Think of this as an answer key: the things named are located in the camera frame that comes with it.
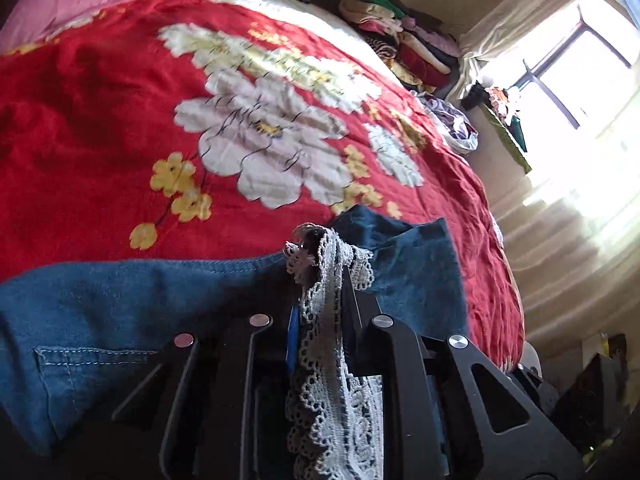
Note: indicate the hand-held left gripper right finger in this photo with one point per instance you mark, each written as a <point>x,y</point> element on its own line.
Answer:
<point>400,360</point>

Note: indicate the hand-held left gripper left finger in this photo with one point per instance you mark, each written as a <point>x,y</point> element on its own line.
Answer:
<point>250,355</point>

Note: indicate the blue denim pants lace trim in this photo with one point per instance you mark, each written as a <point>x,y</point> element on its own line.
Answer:
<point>125,300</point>

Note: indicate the dark box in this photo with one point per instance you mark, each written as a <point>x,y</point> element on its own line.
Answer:
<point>585,395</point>

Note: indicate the white bag of clothes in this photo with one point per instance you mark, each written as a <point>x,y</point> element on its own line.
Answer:
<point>457,125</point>

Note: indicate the green cloth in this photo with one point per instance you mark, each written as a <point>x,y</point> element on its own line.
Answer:
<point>515,140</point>

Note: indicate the red floral blanket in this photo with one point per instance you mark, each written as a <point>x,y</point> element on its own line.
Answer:
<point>100,135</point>

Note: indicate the dark cloth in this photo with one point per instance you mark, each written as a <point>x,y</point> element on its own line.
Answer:
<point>475,96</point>

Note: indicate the stack of folded clothes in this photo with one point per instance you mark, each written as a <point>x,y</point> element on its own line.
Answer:
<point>410,45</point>

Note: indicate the window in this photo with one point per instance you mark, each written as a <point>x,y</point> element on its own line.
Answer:
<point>565,85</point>

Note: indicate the cream curtain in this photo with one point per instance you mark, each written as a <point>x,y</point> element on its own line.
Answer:
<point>500,30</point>

